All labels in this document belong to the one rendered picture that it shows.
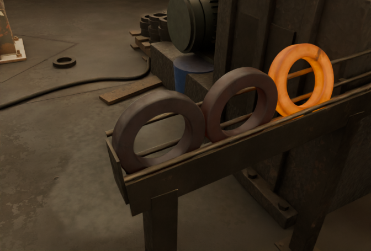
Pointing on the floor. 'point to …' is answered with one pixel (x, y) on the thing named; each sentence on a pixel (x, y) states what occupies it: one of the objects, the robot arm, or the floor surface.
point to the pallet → (150, 32)
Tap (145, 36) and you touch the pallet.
